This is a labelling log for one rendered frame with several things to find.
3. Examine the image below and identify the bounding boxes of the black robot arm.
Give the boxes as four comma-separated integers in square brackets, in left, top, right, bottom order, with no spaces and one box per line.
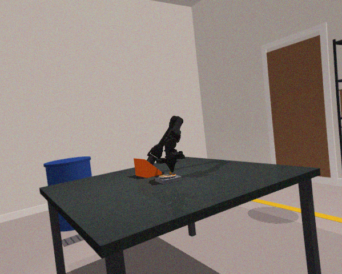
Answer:
[147,116,183,165]

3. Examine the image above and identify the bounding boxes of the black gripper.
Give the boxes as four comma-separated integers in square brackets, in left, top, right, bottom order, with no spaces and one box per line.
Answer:
[156,148,185,172]

